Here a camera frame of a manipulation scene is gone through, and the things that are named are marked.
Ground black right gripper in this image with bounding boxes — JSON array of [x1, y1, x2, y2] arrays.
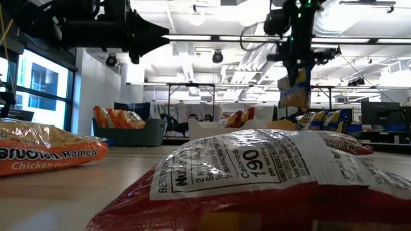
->
[[266, 34, 318, 88]]

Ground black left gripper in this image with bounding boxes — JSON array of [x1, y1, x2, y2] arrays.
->
[[101, 0, 171, 65]]

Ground red ramen noodle pack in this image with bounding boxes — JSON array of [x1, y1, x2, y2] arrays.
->
[[241, 107, 257, 125], [225, 110, 244, 129], [316, 130, 374, 157], [85, 129, 411, 231]]

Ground black spotlight cluster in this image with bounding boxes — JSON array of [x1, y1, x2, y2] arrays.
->
[[313, 47, 342, 67], [347, 76, 366, 87]]

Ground long ceiling light strip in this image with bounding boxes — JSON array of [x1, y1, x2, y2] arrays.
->
[[163, 34, 411, 45]]

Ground white hanging cloth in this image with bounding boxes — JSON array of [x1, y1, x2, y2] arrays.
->
[[253, 105, 275, 123]]

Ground orange plastic bin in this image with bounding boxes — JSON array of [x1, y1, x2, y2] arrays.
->
[[265, 119, 301, 132]]

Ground black ceiling track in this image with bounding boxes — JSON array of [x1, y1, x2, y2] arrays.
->
[[339, 0, 396, 14]]

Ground dark teal plastic bin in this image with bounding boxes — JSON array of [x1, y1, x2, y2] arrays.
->
[[91, 117, 168, 148]]

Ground white plastic bin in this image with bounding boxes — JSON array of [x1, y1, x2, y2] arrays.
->
[[188, 118, 270, 141]]

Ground large bright window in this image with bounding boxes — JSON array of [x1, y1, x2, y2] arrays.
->
[[0, 47, 75, 131]]

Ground black equipment stand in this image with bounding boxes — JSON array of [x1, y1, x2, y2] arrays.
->
[[0, 91, 35, 122]]

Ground black metal table frame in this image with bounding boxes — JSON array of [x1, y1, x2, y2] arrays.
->
[[310, 85, 333, 112], [166, 82, 216, 122]]

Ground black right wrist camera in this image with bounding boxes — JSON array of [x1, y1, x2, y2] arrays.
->
[[263, 8, 292, 37]]

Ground grey ribbed air duct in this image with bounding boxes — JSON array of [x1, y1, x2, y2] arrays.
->
[[250, 0, 343, 67]]

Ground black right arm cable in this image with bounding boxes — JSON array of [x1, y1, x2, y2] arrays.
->
[[240, 21, 274, 53]]

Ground yellow hanging cable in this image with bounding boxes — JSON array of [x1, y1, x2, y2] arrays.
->
[[0, 3, 15, 46]]

